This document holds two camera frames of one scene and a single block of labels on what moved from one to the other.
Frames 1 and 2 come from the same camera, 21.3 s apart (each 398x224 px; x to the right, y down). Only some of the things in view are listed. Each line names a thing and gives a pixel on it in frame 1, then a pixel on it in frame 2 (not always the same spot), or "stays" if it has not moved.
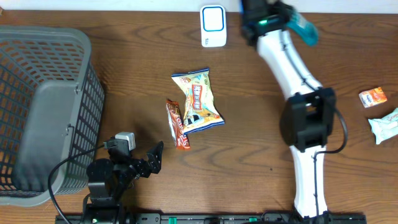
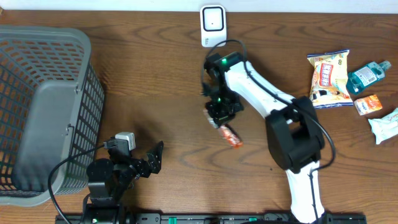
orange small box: x=372 y=97 to x=368 y=104
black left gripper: x=153 y=164 stays
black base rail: x=211 y=218 stays
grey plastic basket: x=51 y=104 stays
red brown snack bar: x=176 y=122 to x=227 y=132
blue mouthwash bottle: x=308 y=32 to x=366 y=76
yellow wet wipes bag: x=201 y=112 to x=330 y=87
